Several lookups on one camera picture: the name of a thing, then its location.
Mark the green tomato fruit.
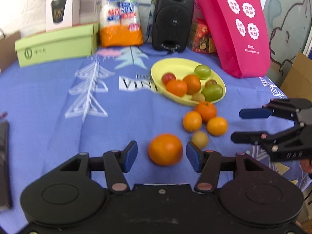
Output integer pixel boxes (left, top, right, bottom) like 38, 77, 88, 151
201, 84, 223, 102

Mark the red cherry tomato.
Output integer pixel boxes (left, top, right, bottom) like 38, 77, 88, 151
161, 72, 176, 85

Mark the orange tangerine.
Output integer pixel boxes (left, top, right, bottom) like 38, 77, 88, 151
206, 117, 228, 136

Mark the dark purple tomato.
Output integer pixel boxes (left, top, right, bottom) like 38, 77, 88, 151
204, 79, 217, 88

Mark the brown kiwi on table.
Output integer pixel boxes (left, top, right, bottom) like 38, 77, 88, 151
191, 131, 209, 150

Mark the brown kiwi fruit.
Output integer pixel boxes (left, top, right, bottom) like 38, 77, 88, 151
191, 92, 206, 102

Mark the small orange mandarin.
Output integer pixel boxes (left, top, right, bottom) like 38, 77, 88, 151
183, 111, 203, 133

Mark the cardboard box at right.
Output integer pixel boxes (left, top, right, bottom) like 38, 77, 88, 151
280, 52, 312, 101

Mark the green round apple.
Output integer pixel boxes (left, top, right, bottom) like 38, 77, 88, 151
194, 65, 211, 80

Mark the orange partly behind finger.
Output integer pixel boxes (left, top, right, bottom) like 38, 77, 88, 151
183, 74, 201, 95

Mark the black smartphone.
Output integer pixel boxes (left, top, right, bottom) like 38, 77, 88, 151
0, 121, 12, 211

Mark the blue patterned tablecloth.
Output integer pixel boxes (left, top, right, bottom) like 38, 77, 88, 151
1, 45, 302, 233

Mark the red fruit carton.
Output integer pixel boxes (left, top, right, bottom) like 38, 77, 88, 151
187, 19, 216, 54

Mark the large orange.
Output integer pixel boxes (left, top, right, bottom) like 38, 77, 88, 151
148, 134, 183, 166

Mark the pink tote bag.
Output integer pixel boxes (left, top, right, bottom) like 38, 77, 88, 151
197, 0, 270, 78

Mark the black speaker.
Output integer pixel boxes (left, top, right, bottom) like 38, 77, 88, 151
152, 0, 195, 52

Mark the light green shoe box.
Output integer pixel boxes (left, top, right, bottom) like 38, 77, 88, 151
15, 23, 99, 68

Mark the brown cardboard box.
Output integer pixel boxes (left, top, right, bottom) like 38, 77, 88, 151
0, 29, 21, 74

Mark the orange paper cup pack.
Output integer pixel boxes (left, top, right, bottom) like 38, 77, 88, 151
99, 0, 143, 48

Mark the white cup box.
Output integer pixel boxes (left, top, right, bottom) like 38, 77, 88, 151
45, 0, 80, 31

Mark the black usb cable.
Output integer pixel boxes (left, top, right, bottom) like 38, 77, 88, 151
143, 16, 176, 54

